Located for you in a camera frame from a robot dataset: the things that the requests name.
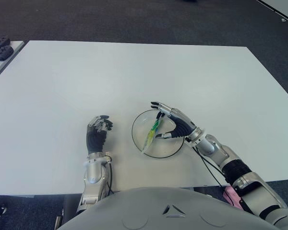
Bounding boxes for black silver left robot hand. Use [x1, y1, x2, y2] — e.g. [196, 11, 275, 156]
[86, 115, 113, 154]

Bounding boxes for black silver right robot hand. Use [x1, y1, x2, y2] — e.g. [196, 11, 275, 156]
[150, 101, 204, 142]

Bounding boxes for green toothpaste tube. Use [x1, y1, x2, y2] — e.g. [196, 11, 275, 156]
[141, 118, 164, 154]

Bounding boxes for white plate with black rim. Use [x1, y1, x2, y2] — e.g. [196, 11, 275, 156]
[131, 108, 185, 159]

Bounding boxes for pink cardboard box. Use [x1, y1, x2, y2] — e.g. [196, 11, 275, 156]
[222, 185, 243, 207]

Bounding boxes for grey robot torso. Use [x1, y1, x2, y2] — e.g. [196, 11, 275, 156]
[59, 186, 288, 230]

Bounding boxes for white side table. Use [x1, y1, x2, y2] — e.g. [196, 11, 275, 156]
[0, 40, 24, 84]

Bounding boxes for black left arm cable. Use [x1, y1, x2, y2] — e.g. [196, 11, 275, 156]
[107, 162, 115, 195]

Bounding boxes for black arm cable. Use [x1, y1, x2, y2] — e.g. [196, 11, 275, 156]
[193, 146, 231, 192]
[107, 162, 115, 195]

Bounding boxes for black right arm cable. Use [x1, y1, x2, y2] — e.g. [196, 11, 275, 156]
[193, 146, 231, 192]

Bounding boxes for silver table leg bracket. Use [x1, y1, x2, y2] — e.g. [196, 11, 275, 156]
[54, 209, 64, 230]

